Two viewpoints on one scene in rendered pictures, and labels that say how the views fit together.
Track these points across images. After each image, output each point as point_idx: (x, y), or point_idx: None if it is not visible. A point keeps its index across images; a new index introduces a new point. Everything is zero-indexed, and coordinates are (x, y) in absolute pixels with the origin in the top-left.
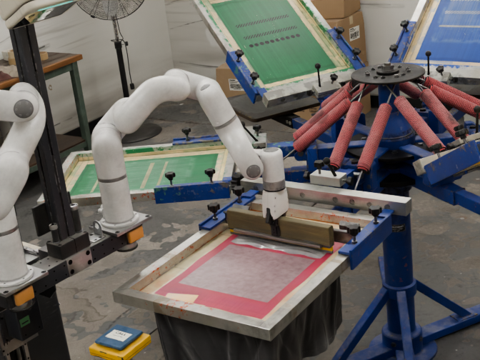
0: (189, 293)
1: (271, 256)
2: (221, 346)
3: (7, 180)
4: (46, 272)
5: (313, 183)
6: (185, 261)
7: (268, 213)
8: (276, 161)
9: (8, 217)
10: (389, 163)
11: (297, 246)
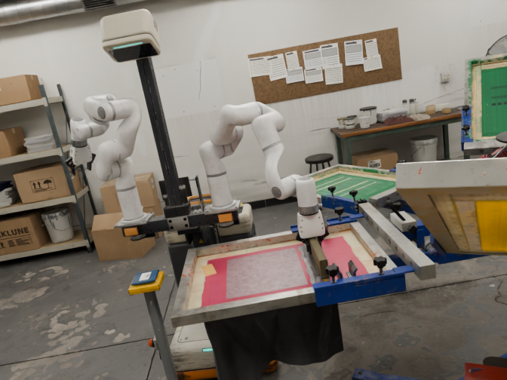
0: (216, 269)
1: (293, 268)
2: None
3: (99, 157)
4: (144, 222)
5: (391, 222)
6: (256, 248)
7: (298, 231)
8: (300, 188)
9: (122, 181)
10: None
11: None
